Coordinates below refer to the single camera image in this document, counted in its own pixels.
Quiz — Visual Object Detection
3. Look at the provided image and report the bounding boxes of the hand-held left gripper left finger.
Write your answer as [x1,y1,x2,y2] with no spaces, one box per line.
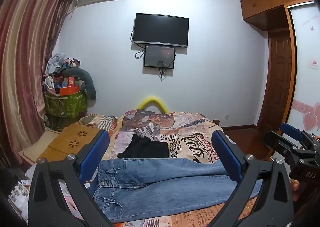
[27,129,118,227]

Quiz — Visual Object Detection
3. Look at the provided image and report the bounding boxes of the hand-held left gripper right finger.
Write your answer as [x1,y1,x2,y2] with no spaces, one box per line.
[211,129,294,227]

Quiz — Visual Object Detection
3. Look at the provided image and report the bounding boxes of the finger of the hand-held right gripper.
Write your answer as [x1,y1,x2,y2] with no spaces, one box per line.
[280,122,314,147]
[264,131,302,167]

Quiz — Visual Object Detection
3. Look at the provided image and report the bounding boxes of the blue denim pants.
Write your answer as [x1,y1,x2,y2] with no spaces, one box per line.
[86,158,263,223]

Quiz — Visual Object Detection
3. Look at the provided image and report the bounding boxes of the person's right hand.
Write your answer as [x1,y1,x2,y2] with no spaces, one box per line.
[290,179,301,202]

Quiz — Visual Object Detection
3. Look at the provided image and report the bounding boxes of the bamboo lap desk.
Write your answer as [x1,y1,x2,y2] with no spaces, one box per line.
[36,123,104,164]

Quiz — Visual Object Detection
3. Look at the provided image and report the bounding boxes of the black garment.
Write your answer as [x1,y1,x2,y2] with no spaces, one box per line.
[117,134,169,159]

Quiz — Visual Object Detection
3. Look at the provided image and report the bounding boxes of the brown wooden door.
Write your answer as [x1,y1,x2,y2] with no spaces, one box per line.
[257,28,293,131]

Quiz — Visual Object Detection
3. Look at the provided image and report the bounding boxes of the printed blanket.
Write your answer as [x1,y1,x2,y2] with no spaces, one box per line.
[62,109,263,227]

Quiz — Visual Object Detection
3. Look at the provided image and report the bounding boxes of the green patterned storage box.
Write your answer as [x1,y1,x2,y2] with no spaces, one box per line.
[44,91,87,118]

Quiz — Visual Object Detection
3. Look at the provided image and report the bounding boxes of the beige padded board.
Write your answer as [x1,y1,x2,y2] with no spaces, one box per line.
[18,129,63,165]

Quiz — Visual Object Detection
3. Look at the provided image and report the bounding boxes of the white heart-print wardrobe door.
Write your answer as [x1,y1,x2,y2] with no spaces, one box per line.
[289,1,320,140]

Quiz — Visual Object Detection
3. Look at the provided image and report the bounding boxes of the grey plush pillow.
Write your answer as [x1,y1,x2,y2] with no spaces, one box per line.
[67,68,97,100]

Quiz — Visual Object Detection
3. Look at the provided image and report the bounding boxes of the yellow foam tube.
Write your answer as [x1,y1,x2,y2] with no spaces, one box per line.
[137,97,169,113]

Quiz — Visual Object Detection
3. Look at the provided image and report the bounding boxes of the pile of clutter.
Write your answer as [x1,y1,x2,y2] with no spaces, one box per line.
[42,53,84,96]

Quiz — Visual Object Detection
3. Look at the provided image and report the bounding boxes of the pile of printed papers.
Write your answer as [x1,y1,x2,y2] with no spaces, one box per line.
[6,178,32,217]

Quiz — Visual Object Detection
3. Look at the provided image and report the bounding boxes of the striped red curtain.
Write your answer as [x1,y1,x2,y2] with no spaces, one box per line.
[0,0,75,175]

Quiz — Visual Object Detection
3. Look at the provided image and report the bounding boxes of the small wall monitor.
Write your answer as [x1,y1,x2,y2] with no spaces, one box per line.
[143,44,176,69]

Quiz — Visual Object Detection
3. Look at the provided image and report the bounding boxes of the black wall television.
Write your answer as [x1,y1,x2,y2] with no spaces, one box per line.
[132,13,189,48]

